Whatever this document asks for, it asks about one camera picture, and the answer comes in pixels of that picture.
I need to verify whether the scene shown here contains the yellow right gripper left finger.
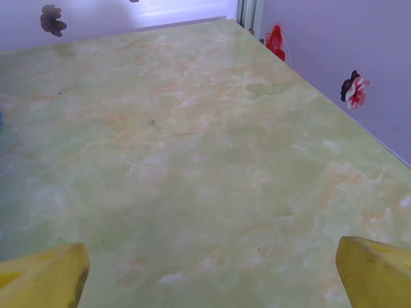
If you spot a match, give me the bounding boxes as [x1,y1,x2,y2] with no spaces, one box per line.
[0,243,91,308]

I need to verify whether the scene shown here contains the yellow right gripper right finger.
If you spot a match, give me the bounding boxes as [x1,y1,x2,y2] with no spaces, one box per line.
[335,236,411,308]

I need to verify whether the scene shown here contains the aluminium frame corner post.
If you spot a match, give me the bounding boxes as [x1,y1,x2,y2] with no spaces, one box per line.
[236,0,265,36]

